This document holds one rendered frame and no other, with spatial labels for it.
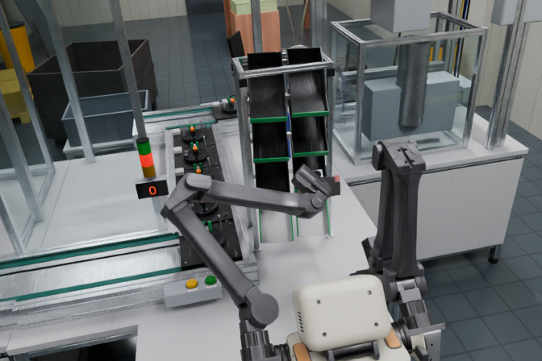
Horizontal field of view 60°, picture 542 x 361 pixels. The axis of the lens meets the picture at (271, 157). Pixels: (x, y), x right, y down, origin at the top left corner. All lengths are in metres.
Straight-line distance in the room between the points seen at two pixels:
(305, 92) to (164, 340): 1.02
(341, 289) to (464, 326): 1.94
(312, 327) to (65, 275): 1.22
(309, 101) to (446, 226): 1.59
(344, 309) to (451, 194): 1.85
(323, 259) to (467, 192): 1.23
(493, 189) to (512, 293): 0.67
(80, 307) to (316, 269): 0.91
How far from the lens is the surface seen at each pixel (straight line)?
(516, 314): 3.20
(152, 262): 2.01
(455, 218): 3.04
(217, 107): 3.19
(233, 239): 1.96
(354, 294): 1.16
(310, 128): 1.81
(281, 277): 1.93
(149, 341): 1.81
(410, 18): 2.52
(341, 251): 2.05
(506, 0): 2.64
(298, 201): 1.39
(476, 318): 3.10
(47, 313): 1.96
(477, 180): 2.95
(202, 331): 1.79
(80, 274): 2.07
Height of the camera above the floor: 2.20
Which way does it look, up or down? 29 degrees down
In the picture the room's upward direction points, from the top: 3 degrees counter-clockwise
